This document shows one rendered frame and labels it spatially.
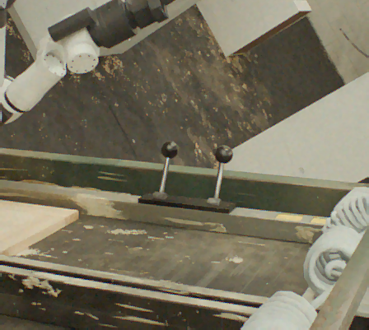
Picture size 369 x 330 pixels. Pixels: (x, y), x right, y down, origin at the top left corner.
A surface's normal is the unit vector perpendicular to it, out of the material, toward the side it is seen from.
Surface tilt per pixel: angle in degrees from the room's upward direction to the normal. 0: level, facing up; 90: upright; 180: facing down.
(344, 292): 58
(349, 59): 90
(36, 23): 90
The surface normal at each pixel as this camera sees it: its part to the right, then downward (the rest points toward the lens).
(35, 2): -0.40, 0.16
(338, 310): 0.00, -0.98
